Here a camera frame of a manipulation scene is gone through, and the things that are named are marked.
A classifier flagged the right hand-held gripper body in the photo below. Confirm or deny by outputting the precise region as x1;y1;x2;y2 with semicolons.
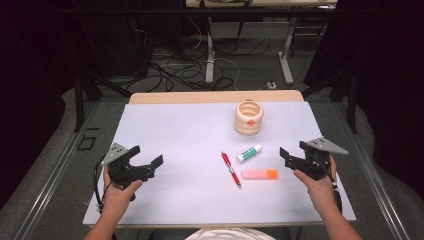
285;137;349;181

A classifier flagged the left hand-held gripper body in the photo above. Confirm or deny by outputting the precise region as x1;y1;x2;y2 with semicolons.
100;142;156;191

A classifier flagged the pink and orange highlighter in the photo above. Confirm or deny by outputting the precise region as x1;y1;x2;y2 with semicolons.
241;168;279;181

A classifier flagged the green and white glue stick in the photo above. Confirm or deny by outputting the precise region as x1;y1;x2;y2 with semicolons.
236;144;263;163

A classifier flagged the cream ribbed pen holder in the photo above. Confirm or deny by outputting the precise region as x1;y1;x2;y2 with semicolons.
234;99;265;136

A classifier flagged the red pen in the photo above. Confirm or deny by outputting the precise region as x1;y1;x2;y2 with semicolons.
221;151;243;189

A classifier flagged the person's left hand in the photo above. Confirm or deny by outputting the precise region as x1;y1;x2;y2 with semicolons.
101;166;144;216

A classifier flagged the person's right hand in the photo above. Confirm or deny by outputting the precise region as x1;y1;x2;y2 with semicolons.
293;155;338;213

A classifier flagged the white table mat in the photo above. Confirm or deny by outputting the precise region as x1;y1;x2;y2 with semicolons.
83;101;357;225

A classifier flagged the black metal stand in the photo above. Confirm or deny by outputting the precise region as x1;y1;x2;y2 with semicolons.
73;68;133;133
301;68;360;135

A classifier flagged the person's white shirt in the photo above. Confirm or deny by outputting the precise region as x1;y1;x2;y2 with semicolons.
184;227;278;240

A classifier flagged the dark curtain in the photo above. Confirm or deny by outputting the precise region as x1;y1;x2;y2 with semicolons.
303;0;424;201
0;0;79;209

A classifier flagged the white-legged desk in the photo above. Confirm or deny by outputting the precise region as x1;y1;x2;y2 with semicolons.
184;0;338;86

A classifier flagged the black crossbar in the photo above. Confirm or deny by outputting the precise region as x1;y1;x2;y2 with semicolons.
54;8;338;18

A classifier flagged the right hand-held gripper cable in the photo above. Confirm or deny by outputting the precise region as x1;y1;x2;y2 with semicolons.
314;156;344;214

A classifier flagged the hand-held gripper cable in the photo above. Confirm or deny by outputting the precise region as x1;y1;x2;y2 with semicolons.
93;156;113;214
314;156;344;214

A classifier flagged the left hand-held gripper cable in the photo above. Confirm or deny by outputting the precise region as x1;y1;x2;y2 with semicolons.
93;156;113;214

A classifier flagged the aluminium floor rail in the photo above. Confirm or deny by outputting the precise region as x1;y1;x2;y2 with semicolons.
13;101;101;240
333;101;412;240

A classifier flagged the tangle of black floor cables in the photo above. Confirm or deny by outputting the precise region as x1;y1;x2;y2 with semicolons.
126;16;272;93

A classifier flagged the white floor cable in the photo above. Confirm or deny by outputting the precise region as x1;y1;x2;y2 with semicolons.
188;16;242;92

